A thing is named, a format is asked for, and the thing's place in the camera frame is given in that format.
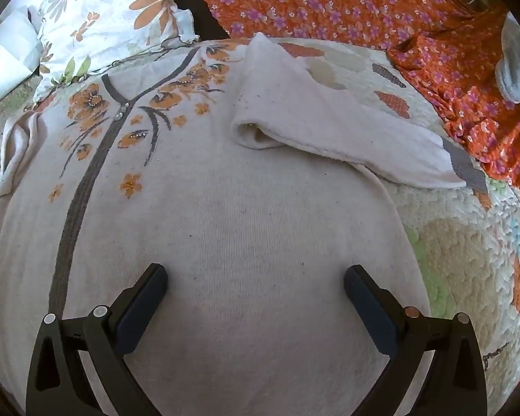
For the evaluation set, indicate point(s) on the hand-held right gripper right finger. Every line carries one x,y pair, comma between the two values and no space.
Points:
372,312

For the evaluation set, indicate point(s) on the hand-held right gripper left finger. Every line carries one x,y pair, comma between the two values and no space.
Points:
141,316

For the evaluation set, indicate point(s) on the white and grey towel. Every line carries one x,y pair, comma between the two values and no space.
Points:
242,208

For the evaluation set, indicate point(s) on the quilted patterned bedspread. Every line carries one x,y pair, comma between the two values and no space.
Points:
463,238

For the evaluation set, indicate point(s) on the grey white cloth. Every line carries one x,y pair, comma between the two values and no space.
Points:
518,65

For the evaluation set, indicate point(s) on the white folded cloth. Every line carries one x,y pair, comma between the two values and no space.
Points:
8,47

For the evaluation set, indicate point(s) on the floral white bedsheet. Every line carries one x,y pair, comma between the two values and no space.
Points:
112,4

